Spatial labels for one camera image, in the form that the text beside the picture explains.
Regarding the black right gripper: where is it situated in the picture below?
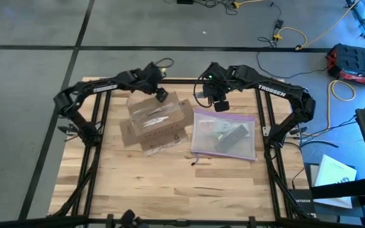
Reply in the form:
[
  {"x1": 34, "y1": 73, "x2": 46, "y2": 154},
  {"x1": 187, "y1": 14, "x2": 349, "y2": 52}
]
[{"x1": 201, "y1": 62, "x2": 231, "y2": 103}]

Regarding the white plastic packet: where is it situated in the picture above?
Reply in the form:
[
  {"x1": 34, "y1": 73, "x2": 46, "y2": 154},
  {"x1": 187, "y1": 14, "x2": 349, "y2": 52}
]
[{"x1": 219, "y1": 121, "x2": 236, "y2": 131}]

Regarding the brown Sephora cardboard box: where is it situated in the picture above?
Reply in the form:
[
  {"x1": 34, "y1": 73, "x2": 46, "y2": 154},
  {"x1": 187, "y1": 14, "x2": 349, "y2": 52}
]
[{"x1": 118, "y1": 91, "x2": 195, "y2": 158}]

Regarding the blue carton box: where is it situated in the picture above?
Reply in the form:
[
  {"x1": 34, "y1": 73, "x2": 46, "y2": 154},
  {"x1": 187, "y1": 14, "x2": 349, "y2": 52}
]
[{"x1": 214, "y1": 123, "x2": 250, "y2": 153}]

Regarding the purple-edged mesh zip pouch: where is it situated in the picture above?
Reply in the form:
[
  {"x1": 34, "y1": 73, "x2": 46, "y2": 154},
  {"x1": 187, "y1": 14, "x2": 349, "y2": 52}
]
[{"x1": 190, "y1": 107, "x2": 257, "y2": 167}]

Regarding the red black tool case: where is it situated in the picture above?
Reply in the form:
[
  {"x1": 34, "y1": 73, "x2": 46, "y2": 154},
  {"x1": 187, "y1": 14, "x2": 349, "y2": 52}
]
[{"x1": 325, "y1": 42, "x2": 365, "y2": 87}]

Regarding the black Netgear device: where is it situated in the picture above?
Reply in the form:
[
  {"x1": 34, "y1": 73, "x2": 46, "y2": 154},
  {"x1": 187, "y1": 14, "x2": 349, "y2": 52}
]
[{"x1": 289, "y1": 188, "x2": 316, "y2": 215}]

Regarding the white box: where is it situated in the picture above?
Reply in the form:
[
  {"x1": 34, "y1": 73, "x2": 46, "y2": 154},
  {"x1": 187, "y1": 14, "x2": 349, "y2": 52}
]
[{"x1": 312, "y1": 153, "x2": 359, "y2": 210}]

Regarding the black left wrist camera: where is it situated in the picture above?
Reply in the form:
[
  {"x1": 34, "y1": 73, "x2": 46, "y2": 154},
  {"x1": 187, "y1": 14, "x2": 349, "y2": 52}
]
[{"x1": 155, "y1": 87, "x2": 169, "y2": 103}]

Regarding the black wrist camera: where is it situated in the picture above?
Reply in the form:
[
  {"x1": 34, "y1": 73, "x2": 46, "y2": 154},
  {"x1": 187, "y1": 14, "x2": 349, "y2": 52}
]
[
  {"x1": 213, "y1": 100, "x2": 230, "y2": 113},
  {"x1": 155, "y1": 87, "x2": 169, "y2": 103}
]

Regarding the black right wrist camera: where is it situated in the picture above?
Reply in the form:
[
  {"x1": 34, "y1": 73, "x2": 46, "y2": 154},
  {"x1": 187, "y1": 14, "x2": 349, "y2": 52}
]
[{"x1": 213, "y1": 100, "x2": 230, "y2": 113}]

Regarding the black floor cable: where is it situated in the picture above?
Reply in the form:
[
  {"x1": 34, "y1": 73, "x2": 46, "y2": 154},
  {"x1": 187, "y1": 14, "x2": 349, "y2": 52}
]
[{"x1": 256, "y1": 37, "x2": 330, "y2": 80}]

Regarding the short yellow plug cable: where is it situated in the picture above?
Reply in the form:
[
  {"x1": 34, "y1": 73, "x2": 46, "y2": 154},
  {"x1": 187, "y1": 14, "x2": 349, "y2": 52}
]
[{"x1": 232, "y1": 0, "x2": 266, "y2": 10}]

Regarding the long yellow floor cable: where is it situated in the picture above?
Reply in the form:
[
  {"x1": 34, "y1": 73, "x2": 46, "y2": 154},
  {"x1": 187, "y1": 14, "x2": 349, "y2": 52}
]
[{"x1": 273, "y1": 0, "x2": 361, "y2": 51}]

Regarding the black table frame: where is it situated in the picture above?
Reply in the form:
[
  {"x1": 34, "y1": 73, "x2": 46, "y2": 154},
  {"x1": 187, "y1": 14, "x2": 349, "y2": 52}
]
[{"x1": 46, "y1": 77, "x2": 312, "y2": 222}]

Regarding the black blue cable bundle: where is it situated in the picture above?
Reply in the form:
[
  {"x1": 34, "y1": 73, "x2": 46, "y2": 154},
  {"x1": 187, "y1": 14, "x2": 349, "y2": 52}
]
[{"x1": 291, "y1": 113, "x2": 358, "y2": 149}]

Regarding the coiled yellow cable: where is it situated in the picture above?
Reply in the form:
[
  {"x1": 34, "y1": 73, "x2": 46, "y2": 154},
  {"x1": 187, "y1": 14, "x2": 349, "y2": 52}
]
[{"x1": 327, "y1": 79, "x2": 357, "y2": 129}]

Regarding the black frame crossbar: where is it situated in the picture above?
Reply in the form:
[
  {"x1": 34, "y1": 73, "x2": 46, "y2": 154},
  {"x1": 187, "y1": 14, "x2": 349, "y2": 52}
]
[{"x1": 0, "y1": 214, "x2": 365, "y2": 228}]

